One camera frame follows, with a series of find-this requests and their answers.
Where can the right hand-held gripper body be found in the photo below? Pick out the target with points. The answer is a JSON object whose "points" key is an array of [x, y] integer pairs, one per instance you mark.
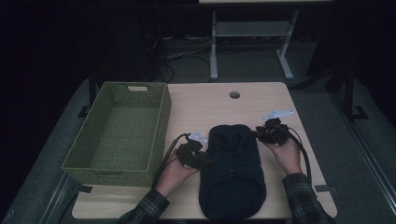
{"points": [[275, 132]]}

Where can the white metal table frame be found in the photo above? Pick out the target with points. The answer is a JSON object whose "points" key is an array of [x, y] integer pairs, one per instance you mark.
{"points": [[249, 28]]}

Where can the person's right hand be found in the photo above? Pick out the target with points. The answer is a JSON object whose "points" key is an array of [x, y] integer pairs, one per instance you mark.
{"points": [[289, 158]]}

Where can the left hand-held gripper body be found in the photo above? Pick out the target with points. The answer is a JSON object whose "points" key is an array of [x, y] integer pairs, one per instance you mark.
{"points": [[190, 154]]}

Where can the dark blue garment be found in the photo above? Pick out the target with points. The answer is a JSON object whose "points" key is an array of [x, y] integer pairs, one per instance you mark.
{"points": [[233, 180]]}

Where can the grey tape strip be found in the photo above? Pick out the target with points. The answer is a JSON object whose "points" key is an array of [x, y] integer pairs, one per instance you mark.
{"points": [[323, 188]]}

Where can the person's left hand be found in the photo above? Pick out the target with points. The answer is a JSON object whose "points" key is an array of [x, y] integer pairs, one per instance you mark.
{"points": [[174, 177]]}

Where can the aluminium floor rail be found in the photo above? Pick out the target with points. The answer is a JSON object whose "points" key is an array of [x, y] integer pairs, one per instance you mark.
{"points": [[57, 199], [367, 149]]}

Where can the black metal stand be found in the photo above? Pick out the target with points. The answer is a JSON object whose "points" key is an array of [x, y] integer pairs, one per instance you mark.
{"points": [[350, 93]]}

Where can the black tape strip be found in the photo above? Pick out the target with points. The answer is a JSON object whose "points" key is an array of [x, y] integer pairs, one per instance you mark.
{"points": [[83, 188]]}

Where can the green woven basket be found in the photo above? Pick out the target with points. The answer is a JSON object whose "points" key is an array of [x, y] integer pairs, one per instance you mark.
{"points": [[124, 133]]}

